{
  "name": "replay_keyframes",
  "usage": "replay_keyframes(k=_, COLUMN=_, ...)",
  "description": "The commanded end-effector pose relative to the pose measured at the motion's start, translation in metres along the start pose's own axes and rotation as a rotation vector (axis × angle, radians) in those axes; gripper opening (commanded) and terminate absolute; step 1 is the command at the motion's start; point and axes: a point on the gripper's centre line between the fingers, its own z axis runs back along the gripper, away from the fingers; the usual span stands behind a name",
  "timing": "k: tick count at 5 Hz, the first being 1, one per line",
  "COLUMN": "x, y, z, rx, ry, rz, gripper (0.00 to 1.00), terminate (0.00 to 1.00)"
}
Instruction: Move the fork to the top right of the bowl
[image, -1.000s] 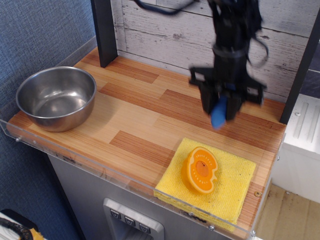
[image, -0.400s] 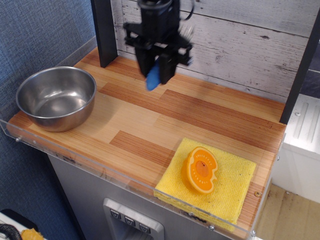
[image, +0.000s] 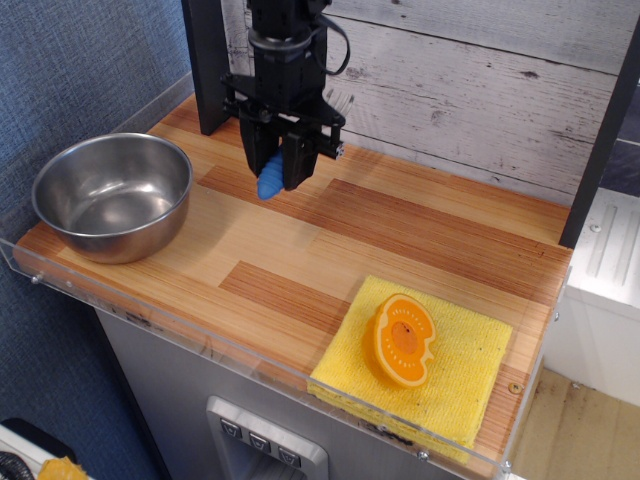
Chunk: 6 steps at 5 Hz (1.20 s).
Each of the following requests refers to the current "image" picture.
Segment yellow sponge cloth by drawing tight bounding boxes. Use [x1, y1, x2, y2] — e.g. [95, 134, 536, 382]
[307, 276, 512, 459]

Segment black vertical post left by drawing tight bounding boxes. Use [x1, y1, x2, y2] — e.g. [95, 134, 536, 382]
[181, 0, 230, 136]

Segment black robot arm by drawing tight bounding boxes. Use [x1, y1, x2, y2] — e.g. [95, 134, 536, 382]
[222, 1, 349, 201]

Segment blue handled metal fork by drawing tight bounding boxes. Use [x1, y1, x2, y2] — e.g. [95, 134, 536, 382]
[257, 89, 354, 200]

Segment black vertical post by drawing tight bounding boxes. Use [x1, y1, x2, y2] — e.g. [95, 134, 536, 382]
[181, 0, 230, 136]
[559, 21, 639, 249]

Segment orange plastic pumpkin slice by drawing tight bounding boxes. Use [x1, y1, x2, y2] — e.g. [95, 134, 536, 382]
[362, 293, 436, 389]

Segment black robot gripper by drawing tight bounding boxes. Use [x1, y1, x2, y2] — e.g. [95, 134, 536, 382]
[222, 29, 334, 191]

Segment silver dispenser button panel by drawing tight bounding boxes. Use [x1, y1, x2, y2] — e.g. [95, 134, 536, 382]
[206, 396, 329, 479]

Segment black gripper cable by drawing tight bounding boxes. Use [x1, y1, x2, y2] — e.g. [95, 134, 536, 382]
[312, 13, 350, 77]

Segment grey toy fridge cabinet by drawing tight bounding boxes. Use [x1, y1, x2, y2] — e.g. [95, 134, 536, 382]
[98, 312, 451, 479]

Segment yellow object bottom left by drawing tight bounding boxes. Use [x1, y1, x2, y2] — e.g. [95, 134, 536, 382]
[37, 457, 90, 480]

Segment white toy sink unit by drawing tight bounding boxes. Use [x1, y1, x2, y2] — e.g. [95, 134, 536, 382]
[543, 188, 639, 405]

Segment clear acrylic edge guard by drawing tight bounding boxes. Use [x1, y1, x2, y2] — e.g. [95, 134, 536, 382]
[1, 242, 551, 479]

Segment black vertical post right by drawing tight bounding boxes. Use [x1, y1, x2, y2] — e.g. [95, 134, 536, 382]
[559, 21, 639, 249]

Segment stainless steel bowl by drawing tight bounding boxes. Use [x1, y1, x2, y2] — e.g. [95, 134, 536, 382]
[31, 133, 193, 264]

